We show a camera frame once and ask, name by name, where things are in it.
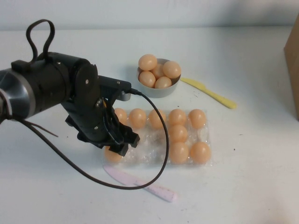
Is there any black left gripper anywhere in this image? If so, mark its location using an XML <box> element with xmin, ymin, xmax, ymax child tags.
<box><xmin>64</xmin><ymin>93</ymin><xmax>141</xmax><ymax>157</ymax></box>

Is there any orange plastic egg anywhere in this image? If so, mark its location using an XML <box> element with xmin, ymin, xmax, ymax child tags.
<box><xmin>168</xmin><ymin>109</ymin><xmax>187</xmax><ymax>126</ymax></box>
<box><xmin>188</xmin><ymin>109</ymin><xmax>206</xmax><ymax>130</ymax></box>
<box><xmin>168</xmin><ymin>125</ymin><xmax>188</xmax><ymax>143</ymax></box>
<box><xmin>148</xmin><ymin>109</ymin><xmax>167</xmax><ymax>130</ymax></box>
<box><xmin>114</xmin><ymin>108</ymin><xmax>128</xmax><ymax>126</ymax></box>
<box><xmin>155</xmin><ymin>77</ymin><xmax>173</xmax><ymax>90</ymax></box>
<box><xmin>190</xmin><ymin>141</ymin><xmax>212</xmax><ymax>164</ymax></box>
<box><xmin>139</xmin><ymin>70</ymin><xmax>157</xmax><ymax>89</ymax></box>
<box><xmin>138</xmin><ymin>54</ymin><xmax>157</xmax><ymax>71</ymax></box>
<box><xmin>168</xmin><ymin>142</ymin><xmax>189</xmax><ymax>164</ymax></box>
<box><xmin>163</xmin><ymin>61</ymin><xmax>182</xmax><ymax>79</ymax></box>
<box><xmin>128</xmin><ymin>108</ymin><xmax>147</xmax><ymax>129</ymax></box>
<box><xmin>104</xmin><ymin>146</ymin><xmax>123</xmax><ymax>164</ymax></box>
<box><xmin>151</xmin><ymin>64</ymin><xmax>167</xmax><ymax>79</ymax></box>

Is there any clear plastic egg tray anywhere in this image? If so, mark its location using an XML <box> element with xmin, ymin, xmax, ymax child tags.
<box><xmin>101</xmin><ymin>108</ymin><xmax>214</xmax><ymax>168</ymax></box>

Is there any brown cardboard box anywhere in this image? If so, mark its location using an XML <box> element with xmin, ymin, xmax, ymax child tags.
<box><xmin>283</xmin><ymin>25</ymin><xmax>299</xmax><ymax>122</ymax></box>

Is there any pink plastic knife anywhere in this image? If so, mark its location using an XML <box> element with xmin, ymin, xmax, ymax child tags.
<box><xmin>104</xmin><ymin>165</ymin><xmax>178</xmax><ymax>203</ymax></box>

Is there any grey round bowl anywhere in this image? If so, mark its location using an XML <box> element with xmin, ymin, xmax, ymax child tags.
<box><xmin>136</xmin><ymin>58</ymin><xmax>182</xmax><ymax>98</ymax></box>

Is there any yellow plastic knife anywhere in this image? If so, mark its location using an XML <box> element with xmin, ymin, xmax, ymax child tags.
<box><xmin>179</xmin><ymin>77</ymin><xmax>238</xmax><ymax>110</ymax></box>

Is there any long black camera cable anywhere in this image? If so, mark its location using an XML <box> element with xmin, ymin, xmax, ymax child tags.
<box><xmin>21</xmin><ymin>88</ymin><xmax>170</xmax><ymax>189</ymax></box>

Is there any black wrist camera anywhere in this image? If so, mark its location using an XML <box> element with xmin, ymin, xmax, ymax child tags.
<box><xmin>97</xmin><ymin>75</ymin><xmax>132</xmax><ymax>101</ymax></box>

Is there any black cable loop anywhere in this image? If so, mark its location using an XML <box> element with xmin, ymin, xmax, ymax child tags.
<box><xmin>26</xmin><ymin>20</ymin><xmax>56</xmax><ymax>63</ymax></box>

